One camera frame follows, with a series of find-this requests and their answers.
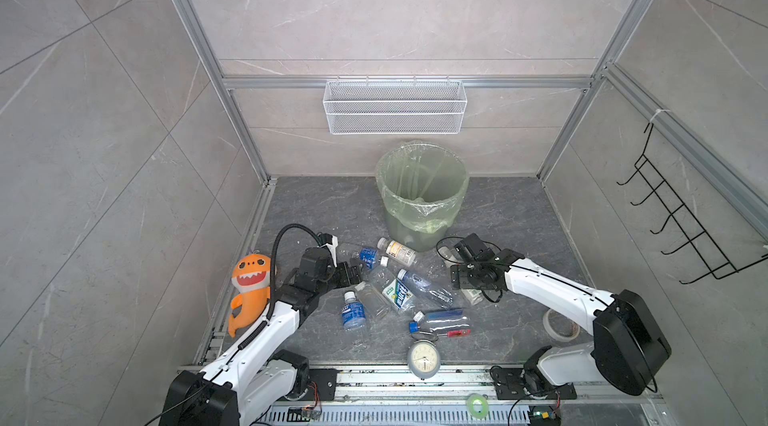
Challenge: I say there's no small blue label bottle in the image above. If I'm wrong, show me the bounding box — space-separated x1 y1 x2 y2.
341 291 368 331

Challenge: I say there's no clear blue tinted bottle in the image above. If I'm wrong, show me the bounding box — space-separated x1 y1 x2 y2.
397 269 455 309

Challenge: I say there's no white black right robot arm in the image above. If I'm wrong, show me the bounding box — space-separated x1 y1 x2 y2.
436 233 671 399

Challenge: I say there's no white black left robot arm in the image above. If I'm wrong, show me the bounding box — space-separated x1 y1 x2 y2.
153 232 361 425

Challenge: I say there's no green lined trash bin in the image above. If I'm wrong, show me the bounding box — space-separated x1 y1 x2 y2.
375 140 469 252

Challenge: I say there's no crushed blue label bottle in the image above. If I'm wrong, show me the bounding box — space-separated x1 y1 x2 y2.
337 243 387 271

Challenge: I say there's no green blue label bottle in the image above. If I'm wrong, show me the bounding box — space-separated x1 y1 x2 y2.
367 265 415 313

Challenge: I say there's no orange label white cap bottle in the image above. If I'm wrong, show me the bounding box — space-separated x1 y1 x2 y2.
377 237 417 267

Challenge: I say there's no blue cap red bottle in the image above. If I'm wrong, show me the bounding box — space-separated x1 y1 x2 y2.
408 309 472 339

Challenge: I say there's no orange shark plush toy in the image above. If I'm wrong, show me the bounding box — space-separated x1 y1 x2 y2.
227 253 271 338

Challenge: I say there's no beige masking tape roll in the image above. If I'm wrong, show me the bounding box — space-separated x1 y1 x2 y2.
542 309 581 343

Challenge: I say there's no round analog clock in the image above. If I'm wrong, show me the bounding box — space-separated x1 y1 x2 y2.
407 340 441 380

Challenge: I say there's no green tape roll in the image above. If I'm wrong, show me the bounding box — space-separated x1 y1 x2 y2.
466 393 490 420

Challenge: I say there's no white wire mesh basket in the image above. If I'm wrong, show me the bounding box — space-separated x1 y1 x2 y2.
323 80 468 135

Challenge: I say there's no black wire hook rack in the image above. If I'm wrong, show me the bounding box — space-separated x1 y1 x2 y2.
616 122 767 285

